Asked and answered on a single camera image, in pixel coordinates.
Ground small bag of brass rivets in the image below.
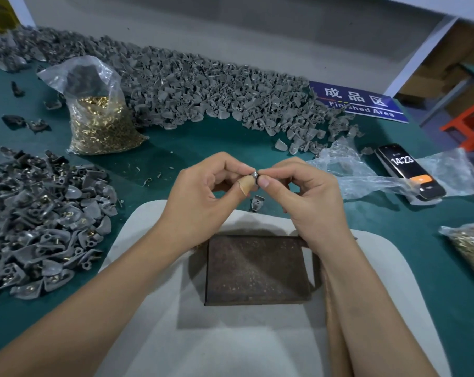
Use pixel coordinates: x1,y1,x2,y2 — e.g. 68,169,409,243
439,221,474,288

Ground empty clear plastic bag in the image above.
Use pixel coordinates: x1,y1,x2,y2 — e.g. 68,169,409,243
307,136,474,205

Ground long pile of grey parts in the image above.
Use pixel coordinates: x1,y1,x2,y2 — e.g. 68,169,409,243
0,26,366,156

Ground blue sign plate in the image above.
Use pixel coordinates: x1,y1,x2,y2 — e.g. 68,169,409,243
308,81,410,125

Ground black smartphone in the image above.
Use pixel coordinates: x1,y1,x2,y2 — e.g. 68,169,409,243
374,143,447,202

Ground tan adhesive bandage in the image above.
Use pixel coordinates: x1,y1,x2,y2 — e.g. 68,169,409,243
236,176,254,198

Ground large bag of brass rivets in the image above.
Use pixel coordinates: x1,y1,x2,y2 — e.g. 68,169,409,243
37,56,149,156

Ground person's right forearm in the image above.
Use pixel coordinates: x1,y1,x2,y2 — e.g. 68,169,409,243
300,231,441,377

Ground person's left hand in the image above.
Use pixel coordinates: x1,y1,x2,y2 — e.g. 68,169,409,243
155,152,259,264

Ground white foam pad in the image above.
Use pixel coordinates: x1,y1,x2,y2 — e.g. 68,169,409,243
97,199,453,377

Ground person's right hand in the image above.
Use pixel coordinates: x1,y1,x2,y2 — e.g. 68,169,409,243
258,156,358,256

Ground person's left forearm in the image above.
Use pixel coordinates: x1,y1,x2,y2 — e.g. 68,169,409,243
0,225,213,377

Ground cardboard boxes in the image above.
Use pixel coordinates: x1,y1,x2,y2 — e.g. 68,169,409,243
397,20,474,119

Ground rusty brown metal block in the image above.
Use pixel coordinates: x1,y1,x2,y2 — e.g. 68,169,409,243
204,235,315,307

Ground white shelf frame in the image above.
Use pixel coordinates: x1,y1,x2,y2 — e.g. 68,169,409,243
374,0,474,99

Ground orange plastic stool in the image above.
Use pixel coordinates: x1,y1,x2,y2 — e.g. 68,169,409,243
440,97,474,153

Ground heap of riveted grey parts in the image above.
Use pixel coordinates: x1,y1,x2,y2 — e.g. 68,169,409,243
0,144,120,301

